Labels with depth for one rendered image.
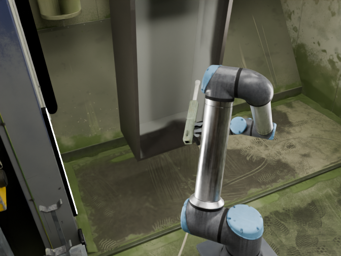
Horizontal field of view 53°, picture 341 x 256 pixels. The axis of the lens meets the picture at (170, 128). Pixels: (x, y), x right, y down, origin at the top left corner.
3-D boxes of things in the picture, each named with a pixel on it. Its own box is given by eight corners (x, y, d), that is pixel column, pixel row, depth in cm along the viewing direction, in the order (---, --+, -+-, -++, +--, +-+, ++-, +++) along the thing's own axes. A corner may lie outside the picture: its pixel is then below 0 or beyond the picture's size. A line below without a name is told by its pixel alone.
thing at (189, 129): (199, 159, 210) (189, 138, 194) (192, 160, 212) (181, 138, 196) (208, 100, 239) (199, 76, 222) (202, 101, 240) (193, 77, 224)
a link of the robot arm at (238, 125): (251, 118, 178) (254, 120, 190) (230, 115, 182) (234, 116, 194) (248, 136, 178) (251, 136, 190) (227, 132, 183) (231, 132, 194)
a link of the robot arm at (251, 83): (275, 66, 123) (277, 124, 185) (241, 62, 128) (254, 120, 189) (268, 95, 121) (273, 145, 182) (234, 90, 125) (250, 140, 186)
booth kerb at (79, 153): (63, 165, 311) (59, 154, 304) (62, 164, 313) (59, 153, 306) (300, 96, 393) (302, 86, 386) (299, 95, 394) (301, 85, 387)
